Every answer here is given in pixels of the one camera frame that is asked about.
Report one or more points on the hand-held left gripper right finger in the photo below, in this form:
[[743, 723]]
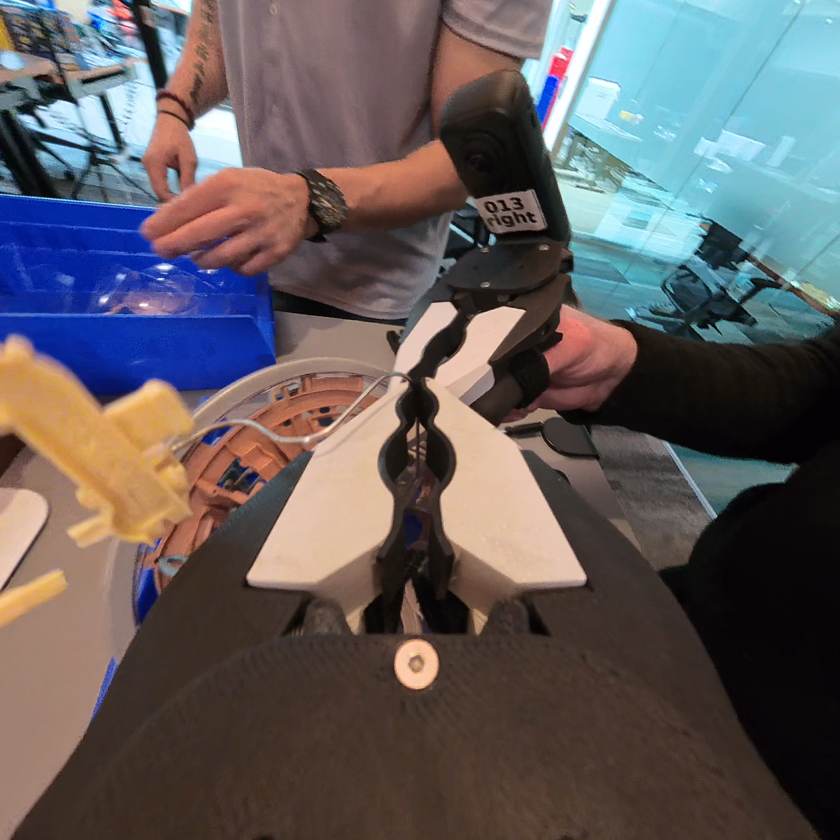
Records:
[[512, 525]]

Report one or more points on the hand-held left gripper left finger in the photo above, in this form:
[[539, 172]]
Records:
[[328, 525]]

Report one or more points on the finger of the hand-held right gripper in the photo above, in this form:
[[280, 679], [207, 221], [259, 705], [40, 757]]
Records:
[[423, 334], [489, 341]]

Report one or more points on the marble maze ball toy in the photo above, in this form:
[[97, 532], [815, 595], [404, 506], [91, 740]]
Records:
[[223, 472]]

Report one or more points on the pale yellow plastic track piece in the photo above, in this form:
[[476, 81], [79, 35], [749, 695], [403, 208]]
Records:
[[111, 459]]

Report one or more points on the small blue plastic bin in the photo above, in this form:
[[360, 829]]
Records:
[[105, 689]]

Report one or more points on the person's right forearm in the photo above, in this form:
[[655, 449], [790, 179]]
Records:
[[722, 394]]

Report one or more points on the person's right hand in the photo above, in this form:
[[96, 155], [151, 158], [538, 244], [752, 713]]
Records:
[[590, 361]]

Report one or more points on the black stand base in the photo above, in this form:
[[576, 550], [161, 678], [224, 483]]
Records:
[[571, 436]]

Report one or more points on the black wristwatch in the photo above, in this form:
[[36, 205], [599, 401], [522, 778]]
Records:
[[325, 203]]

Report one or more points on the black office chair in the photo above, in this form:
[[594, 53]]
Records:
[[709, 289]]

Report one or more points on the large blue plastic bin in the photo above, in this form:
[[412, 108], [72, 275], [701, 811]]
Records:
[[131, 348]]

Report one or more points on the person's black sweater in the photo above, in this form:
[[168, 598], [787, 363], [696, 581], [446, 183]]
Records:
[[774, 623]]

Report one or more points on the clear plastic dome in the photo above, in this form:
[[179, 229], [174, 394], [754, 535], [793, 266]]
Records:
[[138, 292]]

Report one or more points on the white book stand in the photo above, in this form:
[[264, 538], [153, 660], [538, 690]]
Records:
[[16, 531]]

